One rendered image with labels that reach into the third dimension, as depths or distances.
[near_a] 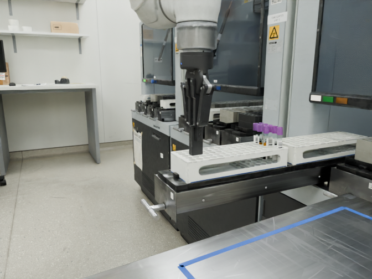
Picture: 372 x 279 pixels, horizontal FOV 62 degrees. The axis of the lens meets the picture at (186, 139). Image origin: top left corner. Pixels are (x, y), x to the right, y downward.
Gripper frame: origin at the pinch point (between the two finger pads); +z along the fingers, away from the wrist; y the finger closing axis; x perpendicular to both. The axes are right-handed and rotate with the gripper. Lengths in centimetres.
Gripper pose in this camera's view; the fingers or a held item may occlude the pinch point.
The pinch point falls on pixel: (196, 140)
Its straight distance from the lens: 73.1
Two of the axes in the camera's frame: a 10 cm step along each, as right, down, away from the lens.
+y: -4.3, -2.0, 8.8
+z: 0.0, 9.7, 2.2
